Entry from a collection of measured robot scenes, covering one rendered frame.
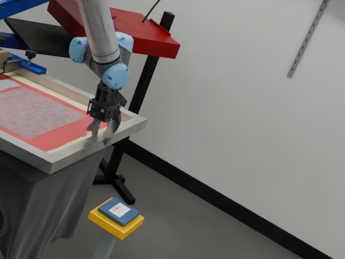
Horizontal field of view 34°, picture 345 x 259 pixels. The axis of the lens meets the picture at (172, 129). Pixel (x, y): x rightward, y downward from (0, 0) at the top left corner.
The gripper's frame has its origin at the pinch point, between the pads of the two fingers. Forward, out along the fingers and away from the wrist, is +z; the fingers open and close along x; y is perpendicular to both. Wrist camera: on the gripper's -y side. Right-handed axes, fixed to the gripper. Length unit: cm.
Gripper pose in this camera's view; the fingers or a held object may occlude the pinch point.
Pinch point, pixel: (101, 137)
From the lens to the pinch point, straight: 185.9
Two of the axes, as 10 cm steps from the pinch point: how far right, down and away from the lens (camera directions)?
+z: -2.6, 9.0, 3.6
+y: -4.2, 2.3, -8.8
